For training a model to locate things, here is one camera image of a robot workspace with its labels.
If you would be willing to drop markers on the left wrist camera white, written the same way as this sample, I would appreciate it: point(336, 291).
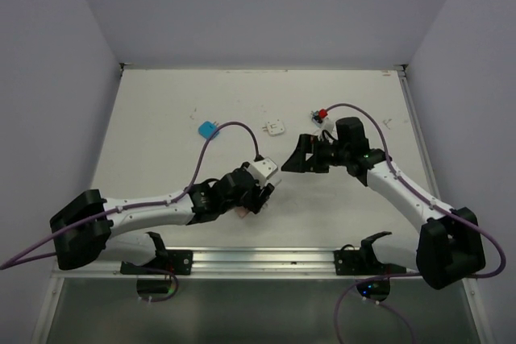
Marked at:
point(263, 170)

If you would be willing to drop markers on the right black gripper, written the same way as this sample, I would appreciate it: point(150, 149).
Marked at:
point(297, 161)

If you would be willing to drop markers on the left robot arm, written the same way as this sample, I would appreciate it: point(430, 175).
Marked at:
point(92, 227)

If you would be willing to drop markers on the blue plug adapter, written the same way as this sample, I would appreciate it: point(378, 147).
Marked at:
point(208, 130)

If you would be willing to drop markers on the brown USB charger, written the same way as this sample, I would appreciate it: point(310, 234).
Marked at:
point(242, 212)

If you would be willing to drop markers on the left black base bracket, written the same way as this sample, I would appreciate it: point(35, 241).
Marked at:
point(176, 261)

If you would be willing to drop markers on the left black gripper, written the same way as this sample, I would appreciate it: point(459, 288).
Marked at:
point(260, 193)

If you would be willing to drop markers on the white plug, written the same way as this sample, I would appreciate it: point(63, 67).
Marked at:
point(274, 127)

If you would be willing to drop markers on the black base bracket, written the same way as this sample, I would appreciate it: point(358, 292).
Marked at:
point(176, 261)
point(352, 261)

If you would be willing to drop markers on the right black base bracket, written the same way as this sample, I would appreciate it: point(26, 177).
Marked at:
point(352, 261)

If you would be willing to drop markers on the aluminium mounting rail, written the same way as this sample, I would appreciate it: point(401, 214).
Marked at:
point(228, 263)

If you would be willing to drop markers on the white cube charger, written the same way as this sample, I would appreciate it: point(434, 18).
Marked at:
point(275, 181)

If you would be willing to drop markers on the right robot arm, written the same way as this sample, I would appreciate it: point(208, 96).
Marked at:
point(448, 247)

